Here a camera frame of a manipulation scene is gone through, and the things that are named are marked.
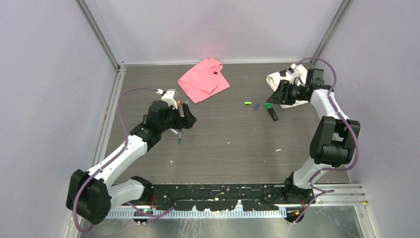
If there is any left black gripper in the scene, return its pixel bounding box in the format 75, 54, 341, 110
159, 104, 195, 132

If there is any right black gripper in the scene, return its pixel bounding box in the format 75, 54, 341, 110
267, 79, 307, 106

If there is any black green highlighter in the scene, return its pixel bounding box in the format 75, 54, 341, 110
265, 103, 278, 121

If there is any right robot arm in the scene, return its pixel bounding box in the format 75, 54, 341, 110
266, 65, 360, 203

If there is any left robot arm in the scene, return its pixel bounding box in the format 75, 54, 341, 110
65, 100, 197, 225

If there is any white blue marker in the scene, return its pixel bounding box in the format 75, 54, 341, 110
169, 129, 179, 135

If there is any white cloth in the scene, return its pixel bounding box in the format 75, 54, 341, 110
266, 64, 308, 91

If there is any pink cloth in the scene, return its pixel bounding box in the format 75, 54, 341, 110
177, 59, 230, 104

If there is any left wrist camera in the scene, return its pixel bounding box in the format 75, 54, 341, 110
161, 89, 178, 110

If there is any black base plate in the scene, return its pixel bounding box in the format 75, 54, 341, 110
144, 183, 315, 213

